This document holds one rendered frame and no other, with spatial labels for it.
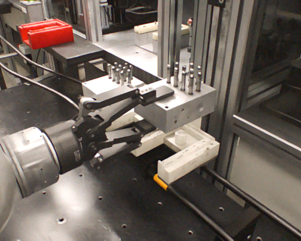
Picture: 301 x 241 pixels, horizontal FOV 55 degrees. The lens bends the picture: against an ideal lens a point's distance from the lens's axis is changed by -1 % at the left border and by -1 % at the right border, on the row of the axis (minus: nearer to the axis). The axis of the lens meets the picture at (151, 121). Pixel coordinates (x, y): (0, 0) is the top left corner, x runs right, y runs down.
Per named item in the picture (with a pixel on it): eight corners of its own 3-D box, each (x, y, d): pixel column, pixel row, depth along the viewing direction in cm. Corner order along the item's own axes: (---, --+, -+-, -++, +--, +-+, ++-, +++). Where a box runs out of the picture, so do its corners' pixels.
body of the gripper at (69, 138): (65, 187, 43) (117, 161, 47) (53, 142, 38) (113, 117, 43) (46, 160, 47) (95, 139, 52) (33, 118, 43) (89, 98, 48)
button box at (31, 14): (25, 30, 119) (18, 0, 113) (43, 27, 123) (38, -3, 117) (32, 34, 114) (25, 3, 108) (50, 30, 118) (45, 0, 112)
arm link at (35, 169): (10, 161, 34) (57, 142, 37) (-9, 127, 40) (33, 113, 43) (29, 211, 39) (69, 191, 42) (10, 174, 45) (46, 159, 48)
